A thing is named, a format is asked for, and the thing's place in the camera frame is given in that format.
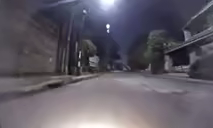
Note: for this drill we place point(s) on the pole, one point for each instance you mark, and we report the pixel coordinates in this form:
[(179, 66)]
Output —
[(68, 43)]

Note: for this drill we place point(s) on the dark tree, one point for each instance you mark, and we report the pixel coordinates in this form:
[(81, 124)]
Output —
[(157, 50)]

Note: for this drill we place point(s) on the street lamp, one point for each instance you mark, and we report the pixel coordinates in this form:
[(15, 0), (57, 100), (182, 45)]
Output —
[(108, 26), (107, 2)]

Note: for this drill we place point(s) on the raised concrete pavement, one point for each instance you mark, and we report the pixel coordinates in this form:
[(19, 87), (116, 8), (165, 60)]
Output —
[(34, 83)]

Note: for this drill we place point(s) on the building with balcony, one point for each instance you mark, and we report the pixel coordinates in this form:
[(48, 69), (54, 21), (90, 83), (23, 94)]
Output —
[(197, 40)]

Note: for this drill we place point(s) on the large grey wall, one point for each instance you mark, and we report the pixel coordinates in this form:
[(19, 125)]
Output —
[(24, 36)]

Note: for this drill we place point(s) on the grey asphalt road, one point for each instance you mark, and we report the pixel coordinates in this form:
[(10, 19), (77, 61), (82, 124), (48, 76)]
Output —
[(120, 100)]

